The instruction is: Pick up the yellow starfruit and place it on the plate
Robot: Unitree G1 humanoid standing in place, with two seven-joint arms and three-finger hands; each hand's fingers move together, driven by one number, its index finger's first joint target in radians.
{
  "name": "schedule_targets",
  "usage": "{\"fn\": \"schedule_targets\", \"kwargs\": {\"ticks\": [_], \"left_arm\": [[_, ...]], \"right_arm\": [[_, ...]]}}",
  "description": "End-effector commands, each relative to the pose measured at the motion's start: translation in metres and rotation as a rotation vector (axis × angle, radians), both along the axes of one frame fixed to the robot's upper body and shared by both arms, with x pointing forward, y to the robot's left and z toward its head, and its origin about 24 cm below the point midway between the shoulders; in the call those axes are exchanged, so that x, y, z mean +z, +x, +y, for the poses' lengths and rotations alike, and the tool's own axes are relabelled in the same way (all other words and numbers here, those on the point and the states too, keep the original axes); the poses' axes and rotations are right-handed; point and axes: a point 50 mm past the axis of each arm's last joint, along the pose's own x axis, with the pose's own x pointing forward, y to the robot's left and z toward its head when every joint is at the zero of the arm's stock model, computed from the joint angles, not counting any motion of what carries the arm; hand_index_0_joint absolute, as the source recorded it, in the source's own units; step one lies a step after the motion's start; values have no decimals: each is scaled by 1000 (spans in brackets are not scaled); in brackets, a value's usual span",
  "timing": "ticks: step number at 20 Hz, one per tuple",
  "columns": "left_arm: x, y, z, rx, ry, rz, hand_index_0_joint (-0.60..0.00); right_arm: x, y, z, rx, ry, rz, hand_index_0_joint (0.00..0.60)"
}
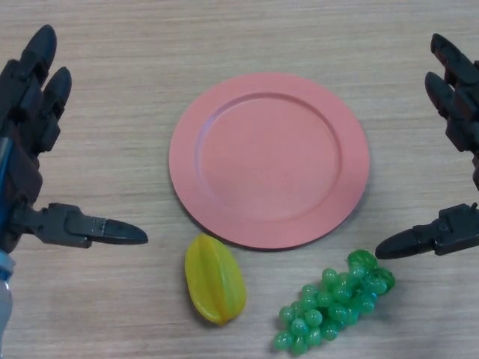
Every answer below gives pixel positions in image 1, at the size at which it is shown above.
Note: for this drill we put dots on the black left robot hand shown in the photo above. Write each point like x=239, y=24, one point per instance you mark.
x=22, y=179

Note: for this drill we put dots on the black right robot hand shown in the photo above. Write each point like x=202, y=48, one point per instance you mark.
x=456, y=233

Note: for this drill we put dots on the yellow starfruit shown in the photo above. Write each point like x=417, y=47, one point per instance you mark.
x=213, y=280

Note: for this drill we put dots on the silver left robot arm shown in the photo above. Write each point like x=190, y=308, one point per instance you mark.
x=5, y=295

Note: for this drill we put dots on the pink round plate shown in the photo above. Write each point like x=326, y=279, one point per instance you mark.
x=269, y=161

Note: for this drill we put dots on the green grape bunch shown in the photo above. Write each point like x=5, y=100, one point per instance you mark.
x=337, y=303

